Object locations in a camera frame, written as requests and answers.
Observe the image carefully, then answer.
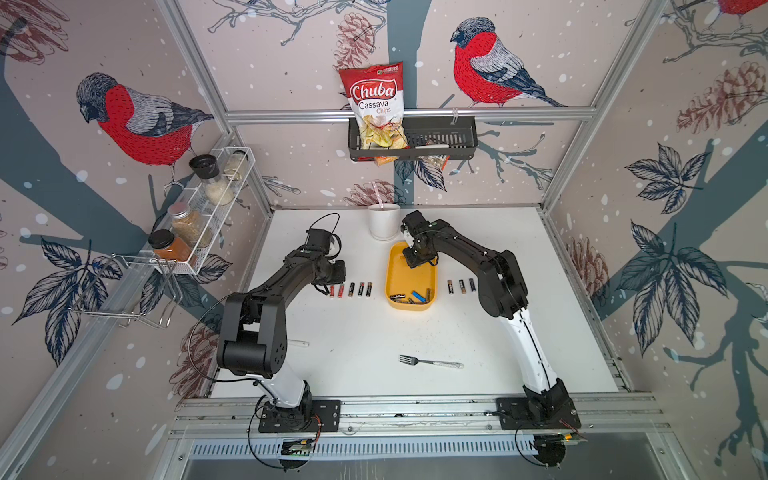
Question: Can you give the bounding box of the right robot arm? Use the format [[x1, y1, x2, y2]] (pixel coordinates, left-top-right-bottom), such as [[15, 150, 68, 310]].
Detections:
[[401, 210, 572, 426]]

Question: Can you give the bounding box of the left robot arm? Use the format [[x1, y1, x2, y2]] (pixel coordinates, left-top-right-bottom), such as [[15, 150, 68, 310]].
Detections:
[[216, 228, 346, 430]]

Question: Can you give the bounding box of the yellow plastic storage tray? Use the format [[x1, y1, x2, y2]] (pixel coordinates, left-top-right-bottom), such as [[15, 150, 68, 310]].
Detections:
[[385, 241, 437, 312]]

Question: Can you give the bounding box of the white cup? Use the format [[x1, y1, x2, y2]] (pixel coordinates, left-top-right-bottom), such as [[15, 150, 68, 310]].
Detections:
[[368, 203, 401, 241]]

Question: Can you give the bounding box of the pink straw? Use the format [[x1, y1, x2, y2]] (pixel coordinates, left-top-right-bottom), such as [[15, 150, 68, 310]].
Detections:
[[372, 182, 384, 210]]

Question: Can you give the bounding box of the pale lid spice jar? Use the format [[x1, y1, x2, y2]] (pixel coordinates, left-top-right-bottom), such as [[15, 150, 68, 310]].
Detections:
[[223, 150, 249, 182]]

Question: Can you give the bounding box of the silver fork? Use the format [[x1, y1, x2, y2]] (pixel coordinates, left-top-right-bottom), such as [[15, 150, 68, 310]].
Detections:
[[399, 355, 464, 369]]

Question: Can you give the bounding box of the silver lid spice jar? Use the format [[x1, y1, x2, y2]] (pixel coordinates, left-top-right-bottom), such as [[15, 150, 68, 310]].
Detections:
[[168, 202, 213, 249]]

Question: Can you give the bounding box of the black lid spice jar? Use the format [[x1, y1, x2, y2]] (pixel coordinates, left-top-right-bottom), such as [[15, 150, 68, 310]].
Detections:
[[189, 154, 235, 206]]

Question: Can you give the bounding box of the red cassava chips bag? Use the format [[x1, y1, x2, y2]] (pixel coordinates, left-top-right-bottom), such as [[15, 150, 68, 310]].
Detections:
[[339, 62, 408, 150]]

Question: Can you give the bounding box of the orange spice jar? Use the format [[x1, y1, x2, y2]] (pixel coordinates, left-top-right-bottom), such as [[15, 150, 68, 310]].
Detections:
[[148, 229, 193, 262]]

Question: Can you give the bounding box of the black wire wall basket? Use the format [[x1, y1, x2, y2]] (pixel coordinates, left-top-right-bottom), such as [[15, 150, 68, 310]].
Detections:
[[348, 116, 478, 161]]

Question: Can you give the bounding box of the white wire spice rack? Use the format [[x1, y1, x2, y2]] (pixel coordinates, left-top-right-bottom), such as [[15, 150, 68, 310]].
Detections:
[[159, 146, 255, 275]]

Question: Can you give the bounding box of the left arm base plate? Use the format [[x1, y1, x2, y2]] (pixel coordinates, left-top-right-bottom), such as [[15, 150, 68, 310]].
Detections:
[[257, 399, 341, 433]]

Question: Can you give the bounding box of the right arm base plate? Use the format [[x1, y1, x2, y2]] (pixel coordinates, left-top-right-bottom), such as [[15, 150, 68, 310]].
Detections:
[[495, 397, 582, 431]]

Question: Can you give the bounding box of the chrome wire hook rack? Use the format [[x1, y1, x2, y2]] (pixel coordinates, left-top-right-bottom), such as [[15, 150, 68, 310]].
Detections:
[[67, 253, 184, 329]]

